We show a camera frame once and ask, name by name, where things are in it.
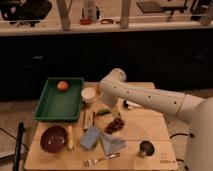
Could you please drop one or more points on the grey-blue cloth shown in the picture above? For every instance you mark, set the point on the grey-blue cloth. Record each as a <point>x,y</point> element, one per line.
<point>111,144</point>

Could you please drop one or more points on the green plastic tray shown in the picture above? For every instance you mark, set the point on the green plastic tray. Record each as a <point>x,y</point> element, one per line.
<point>55,105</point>

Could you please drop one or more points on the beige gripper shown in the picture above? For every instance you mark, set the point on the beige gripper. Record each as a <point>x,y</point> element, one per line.
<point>115,111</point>

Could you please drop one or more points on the orange fruit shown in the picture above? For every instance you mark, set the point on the orange fruit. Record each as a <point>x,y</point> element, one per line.
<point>62,86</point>

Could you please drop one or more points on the black pole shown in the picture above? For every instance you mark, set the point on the black pole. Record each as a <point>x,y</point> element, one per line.
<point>17,155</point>

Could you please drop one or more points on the purple bowl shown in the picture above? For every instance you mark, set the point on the purple bowl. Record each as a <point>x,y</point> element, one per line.
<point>54,139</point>

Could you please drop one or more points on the black office chair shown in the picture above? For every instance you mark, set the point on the black office chair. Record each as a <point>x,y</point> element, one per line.
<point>30,12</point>

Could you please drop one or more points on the green pepper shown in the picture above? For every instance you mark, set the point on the green pepper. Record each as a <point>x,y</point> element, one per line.
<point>102,112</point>

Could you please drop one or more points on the small wooden-edged box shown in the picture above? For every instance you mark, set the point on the small wooden-edged box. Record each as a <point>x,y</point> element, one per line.
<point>88,119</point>

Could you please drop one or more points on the blue sponge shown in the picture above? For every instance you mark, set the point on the blue sponge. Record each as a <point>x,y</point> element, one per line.
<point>90,137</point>

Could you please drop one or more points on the bunch of dark grapes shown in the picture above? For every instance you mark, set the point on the bunch of dark grapes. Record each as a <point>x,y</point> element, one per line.
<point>114,126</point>

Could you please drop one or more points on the white cup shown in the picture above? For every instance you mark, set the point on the white cup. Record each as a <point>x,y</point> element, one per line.
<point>88,95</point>

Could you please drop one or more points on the silver fork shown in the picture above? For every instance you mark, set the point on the silver fork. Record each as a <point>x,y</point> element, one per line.
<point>92,162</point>

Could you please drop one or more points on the black-handled white brush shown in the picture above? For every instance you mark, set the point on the black-handled white brush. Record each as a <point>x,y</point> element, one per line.
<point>130,105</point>

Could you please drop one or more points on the orange bowl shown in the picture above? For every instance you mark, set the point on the orange bowl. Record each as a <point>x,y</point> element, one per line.
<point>98,89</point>

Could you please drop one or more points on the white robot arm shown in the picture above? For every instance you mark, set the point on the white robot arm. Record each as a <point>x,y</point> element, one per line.
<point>196,111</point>

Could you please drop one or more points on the metal cup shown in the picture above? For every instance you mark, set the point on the metal cup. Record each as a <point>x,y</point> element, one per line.
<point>146,148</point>

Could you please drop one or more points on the red object on shelf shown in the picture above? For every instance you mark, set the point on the red object on shelf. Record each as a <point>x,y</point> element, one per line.
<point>85,21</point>

